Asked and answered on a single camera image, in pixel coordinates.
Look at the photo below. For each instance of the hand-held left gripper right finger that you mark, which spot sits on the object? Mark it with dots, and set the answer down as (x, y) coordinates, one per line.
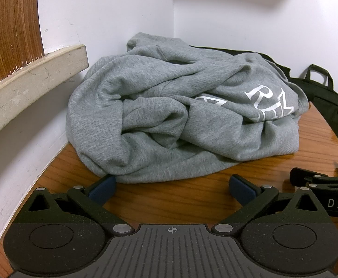
(240, 187)

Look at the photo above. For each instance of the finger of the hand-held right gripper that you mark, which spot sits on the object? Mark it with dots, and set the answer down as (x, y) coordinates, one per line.
(305, 176)

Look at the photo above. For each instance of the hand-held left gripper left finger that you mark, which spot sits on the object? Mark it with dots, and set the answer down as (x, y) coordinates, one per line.
(102, 187)

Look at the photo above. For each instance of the grey printed sweatshirt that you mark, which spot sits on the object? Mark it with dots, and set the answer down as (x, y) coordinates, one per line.
(163, 127)

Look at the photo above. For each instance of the beige window sill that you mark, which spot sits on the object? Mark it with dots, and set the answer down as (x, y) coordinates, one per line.
(27, 84)

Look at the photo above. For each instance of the wooden window frame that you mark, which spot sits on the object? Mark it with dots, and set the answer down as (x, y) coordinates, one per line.
(9, 29)

